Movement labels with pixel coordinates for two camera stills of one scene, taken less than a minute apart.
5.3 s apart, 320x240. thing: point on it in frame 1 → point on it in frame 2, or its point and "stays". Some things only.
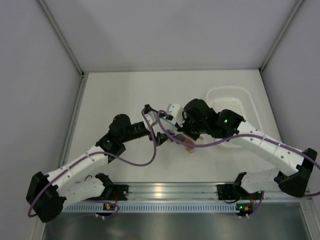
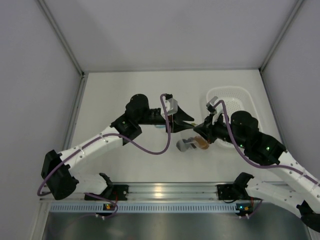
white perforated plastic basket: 235,98 stays
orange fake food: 190,148 → 201,143
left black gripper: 161,137 → 179,125
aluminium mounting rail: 194,191 stays
